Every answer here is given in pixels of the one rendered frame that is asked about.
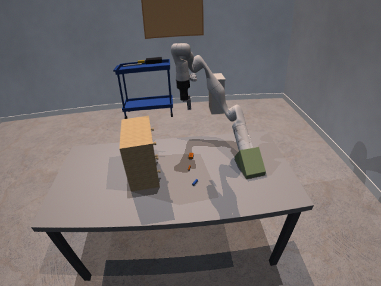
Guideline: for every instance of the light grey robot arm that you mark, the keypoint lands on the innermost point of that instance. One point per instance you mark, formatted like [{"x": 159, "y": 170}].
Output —
[{"x": 183, "y": 58}]

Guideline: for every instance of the wooden chest of drawers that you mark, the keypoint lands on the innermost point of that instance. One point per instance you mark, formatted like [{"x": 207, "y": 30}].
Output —
[{"x": 137, "y": 152}]

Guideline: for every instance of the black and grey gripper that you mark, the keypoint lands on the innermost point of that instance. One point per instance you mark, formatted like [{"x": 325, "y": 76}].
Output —
[{"x": 183, "y": 83}]

